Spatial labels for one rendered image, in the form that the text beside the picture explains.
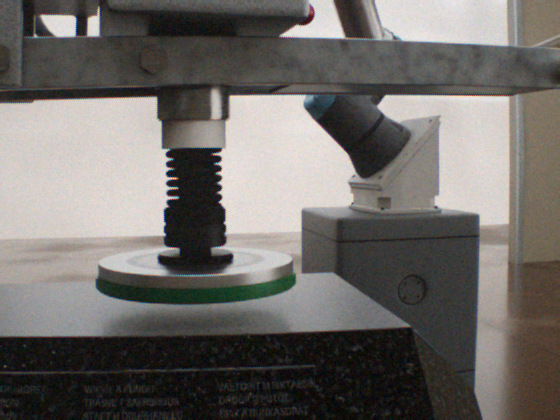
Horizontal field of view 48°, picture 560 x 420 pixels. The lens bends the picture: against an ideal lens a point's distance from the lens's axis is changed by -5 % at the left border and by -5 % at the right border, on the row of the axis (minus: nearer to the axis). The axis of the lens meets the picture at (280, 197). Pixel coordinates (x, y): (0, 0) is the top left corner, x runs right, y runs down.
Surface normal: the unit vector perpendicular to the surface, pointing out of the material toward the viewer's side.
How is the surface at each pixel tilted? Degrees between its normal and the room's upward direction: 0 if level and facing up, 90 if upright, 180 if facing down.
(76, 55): 90
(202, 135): 90
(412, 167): 90
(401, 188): 90
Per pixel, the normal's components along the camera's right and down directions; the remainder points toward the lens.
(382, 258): 0.20, 0.05
